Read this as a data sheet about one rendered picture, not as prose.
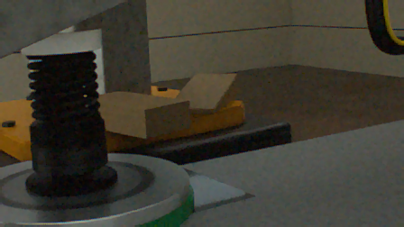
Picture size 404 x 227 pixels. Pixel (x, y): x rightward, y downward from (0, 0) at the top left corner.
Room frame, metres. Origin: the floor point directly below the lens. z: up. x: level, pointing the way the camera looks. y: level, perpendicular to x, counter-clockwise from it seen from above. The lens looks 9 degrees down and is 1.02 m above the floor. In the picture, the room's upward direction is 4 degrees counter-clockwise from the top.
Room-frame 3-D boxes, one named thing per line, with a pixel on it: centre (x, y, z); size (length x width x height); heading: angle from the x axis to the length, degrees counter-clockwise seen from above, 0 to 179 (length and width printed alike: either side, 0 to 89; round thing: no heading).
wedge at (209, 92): (1.32, -0.11, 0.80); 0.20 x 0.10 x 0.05; 158
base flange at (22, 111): (1.38, 0.12, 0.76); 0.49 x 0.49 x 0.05; 31
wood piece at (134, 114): (1.14, 0.03, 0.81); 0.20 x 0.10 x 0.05; 39
